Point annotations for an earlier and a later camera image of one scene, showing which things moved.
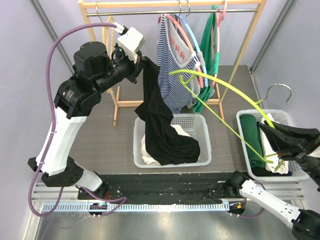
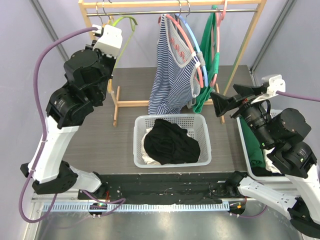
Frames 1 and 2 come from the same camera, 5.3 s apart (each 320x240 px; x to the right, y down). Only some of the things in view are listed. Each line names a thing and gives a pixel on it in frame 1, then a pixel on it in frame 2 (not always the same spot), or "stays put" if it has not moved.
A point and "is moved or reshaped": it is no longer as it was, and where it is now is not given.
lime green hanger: x=254 y=106 → x=131 y=18
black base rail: x=160 y=188 stays put
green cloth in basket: x=251 y=134 stays put
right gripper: x=300 y=149 → x=238 y=102
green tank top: x=208 y=47 stays put
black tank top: x=170 y=147 is moved or reshaped
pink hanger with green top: x=220 y=19 stays put
